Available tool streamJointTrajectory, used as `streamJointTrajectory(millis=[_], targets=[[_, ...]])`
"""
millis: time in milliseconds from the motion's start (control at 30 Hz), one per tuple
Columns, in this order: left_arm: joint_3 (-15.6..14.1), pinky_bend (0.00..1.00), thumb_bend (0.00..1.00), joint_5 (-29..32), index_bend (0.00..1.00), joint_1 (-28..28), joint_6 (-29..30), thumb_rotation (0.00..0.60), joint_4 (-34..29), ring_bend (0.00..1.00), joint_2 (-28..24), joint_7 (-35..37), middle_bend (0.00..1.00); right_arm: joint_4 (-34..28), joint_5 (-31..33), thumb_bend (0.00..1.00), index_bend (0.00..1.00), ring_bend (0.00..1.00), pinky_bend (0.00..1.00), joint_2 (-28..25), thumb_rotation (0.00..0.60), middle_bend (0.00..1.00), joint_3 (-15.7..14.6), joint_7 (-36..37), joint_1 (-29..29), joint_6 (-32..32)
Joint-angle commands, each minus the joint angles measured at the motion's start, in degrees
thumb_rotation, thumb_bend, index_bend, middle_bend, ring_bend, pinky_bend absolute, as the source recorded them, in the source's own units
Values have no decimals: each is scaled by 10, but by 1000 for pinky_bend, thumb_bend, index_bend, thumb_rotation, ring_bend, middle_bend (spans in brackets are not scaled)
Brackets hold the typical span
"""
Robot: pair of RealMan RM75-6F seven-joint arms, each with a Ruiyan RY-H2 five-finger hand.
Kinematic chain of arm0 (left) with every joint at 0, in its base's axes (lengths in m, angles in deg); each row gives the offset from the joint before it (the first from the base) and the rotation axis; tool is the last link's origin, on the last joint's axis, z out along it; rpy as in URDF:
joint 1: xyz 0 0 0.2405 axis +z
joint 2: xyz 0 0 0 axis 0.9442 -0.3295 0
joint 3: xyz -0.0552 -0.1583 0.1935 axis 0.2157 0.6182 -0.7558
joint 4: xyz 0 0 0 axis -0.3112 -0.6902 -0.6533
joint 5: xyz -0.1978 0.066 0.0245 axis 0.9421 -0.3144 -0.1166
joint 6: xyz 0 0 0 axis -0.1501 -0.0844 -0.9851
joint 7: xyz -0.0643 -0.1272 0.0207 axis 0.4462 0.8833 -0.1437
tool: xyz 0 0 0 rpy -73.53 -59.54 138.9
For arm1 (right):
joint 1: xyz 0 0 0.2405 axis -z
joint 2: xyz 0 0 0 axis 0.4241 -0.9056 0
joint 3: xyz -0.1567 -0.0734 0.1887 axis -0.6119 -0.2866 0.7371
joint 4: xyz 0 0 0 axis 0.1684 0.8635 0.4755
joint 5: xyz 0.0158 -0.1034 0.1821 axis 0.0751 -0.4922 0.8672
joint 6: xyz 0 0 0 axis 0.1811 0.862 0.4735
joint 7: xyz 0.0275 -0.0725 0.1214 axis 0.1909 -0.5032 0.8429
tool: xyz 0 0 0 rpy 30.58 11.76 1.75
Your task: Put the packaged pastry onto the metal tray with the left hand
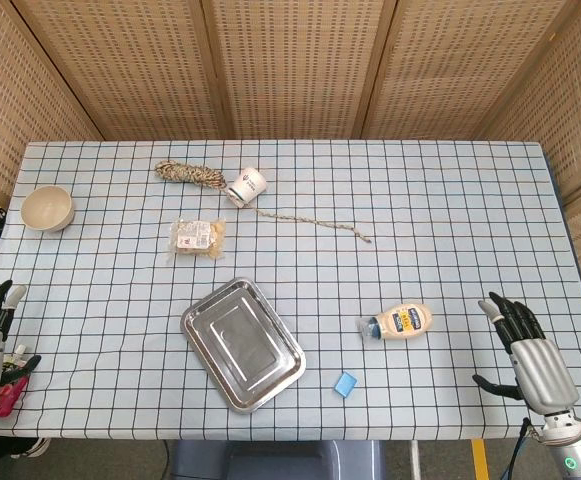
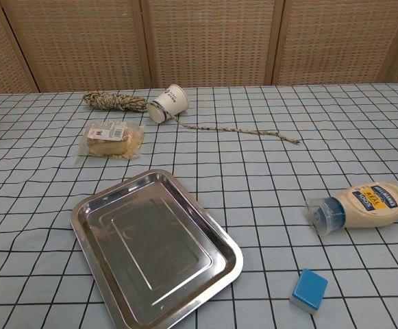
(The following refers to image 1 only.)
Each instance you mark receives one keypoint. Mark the white paper cup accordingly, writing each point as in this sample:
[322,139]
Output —
[247,187]

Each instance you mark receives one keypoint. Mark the checkered light blue tablecloth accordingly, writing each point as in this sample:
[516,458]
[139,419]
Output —
[290,280]

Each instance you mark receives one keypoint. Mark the black and white shoe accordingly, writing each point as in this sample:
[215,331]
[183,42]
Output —
[32,446]

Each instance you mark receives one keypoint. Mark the red pliers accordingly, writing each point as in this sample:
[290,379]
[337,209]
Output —
[12,382]

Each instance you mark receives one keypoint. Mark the mayonnaise squeeze bottle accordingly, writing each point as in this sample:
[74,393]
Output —
[397,321]

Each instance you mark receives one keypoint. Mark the beige bowl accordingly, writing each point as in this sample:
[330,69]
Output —
[47,208]

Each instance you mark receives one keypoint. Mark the small blue block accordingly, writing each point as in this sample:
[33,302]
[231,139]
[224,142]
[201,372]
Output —
[345,384]

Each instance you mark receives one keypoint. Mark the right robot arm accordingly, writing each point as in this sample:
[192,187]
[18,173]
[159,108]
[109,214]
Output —
[572,445]

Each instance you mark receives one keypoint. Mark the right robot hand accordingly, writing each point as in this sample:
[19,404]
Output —
[540,357]

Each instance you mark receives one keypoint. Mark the clear snack packet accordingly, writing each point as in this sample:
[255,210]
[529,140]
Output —
[197,238]

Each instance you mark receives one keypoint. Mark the rectangular metal tray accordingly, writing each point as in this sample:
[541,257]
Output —
[242,345]

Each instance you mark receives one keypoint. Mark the woven bamboo folding screen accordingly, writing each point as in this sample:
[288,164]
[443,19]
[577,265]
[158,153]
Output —
[290,70]

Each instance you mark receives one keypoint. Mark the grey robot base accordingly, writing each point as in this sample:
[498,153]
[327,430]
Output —
[275,460]

